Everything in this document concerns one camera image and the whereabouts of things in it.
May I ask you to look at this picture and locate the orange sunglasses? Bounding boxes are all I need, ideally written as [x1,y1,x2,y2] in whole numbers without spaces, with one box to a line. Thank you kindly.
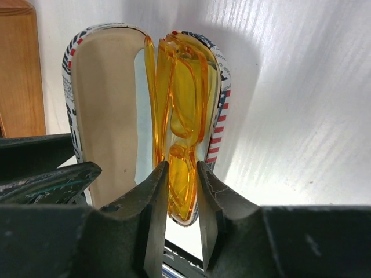
[144,34,208,221]

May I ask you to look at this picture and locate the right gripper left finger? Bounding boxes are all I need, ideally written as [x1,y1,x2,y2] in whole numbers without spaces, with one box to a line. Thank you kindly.
[1,162,169,277]

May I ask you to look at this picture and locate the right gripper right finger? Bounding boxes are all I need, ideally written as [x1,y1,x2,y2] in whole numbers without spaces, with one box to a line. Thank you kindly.
[197,162,370,277]

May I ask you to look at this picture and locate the orange compartment tray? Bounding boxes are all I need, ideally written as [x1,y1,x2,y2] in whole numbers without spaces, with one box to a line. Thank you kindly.
[1,1,46,137]

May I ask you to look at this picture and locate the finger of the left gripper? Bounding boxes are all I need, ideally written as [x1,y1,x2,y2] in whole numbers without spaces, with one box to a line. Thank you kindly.
[1,162,101,204]
[1,133,75,181]

